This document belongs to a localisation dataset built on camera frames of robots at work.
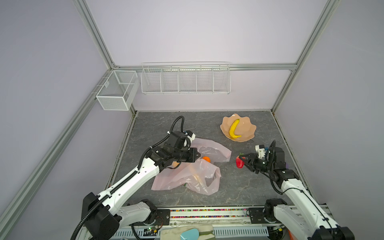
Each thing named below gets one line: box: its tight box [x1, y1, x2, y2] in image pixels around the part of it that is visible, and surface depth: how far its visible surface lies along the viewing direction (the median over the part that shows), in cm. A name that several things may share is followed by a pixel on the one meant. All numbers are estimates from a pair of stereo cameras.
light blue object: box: [180, 228, 200, 240], surface depth 69 cm
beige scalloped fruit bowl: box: [220, 113, 257, 143], surface depth 111 cm
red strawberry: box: [235, 155, 245, 169], surface depth 79 cm
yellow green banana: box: [229, 118, 242, 139], surface depth 110 cm
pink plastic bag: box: [151, 138, 232, 196], surface depth 77 cm
